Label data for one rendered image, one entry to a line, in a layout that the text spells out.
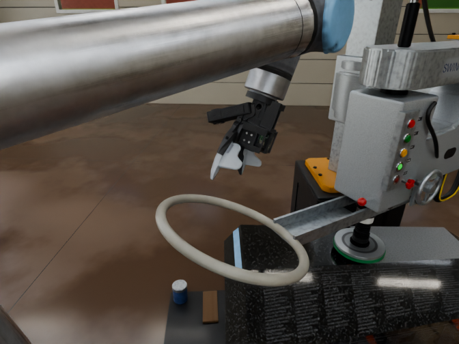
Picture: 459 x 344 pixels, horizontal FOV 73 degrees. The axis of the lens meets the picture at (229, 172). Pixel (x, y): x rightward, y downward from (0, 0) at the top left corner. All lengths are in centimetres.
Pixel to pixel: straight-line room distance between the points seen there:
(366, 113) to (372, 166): 19
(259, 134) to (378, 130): 63
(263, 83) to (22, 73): 48
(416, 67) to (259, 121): 63
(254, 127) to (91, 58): 44
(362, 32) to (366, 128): 98
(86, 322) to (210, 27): 223
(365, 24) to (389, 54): 98
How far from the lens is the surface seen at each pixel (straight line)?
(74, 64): 27
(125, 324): 233
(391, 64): 115
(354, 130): 127
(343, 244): 151
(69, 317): 249
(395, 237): 175
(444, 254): 175
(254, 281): 79
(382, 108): 119
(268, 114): 67
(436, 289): 168
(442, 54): 124
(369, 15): 210
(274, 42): 40
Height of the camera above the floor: 175
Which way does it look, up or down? 26 degrees down
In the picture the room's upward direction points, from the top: straight up
